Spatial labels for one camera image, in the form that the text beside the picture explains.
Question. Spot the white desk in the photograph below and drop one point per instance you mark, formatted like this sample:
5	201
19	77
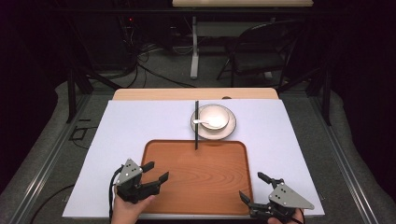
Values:
194	62

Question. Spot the white bowl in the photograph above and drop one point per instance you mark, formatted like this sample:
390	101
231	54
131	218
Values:
218	114

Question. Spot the aluminium floor rail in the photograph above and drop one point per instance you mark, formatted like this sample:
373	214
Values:
345	158
46	169

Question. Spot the white ceramic spoon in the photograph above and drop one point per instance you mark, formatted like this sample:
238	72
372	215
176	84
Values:
200	121

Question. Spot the person's right hand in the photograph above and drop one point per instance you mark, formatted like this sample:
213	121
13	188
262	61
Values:
281	221

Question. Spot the white table sheet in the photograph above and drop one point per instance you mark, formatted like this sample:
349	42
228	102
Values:
140	124

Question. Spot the black chopsticks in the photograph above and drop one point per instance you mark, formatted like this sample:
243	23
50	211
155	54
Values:
196	138

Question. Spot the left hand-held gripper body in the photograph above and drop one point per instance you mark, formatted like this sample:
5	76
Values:
129	172

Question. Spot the black metal stand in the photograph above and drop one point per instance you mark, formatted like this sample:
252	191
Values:
326	99
71	93

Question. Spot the wooden tray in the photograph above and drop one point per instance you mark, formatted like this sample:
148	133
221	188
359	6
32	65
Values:
199	183

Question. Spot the black folding chair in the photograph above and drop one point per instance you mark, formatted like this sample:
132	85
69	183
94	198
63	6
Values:
260	63

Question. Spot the person's left hand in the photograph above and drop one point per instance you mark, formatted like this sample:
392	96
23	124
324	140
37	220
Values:
126	210

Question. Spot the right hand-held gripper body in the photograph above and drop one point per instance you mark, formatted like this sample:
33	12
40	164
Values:
288	197

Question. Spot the white plate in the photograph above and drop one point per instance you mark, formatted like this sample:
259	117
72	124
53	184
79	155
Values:
229	129

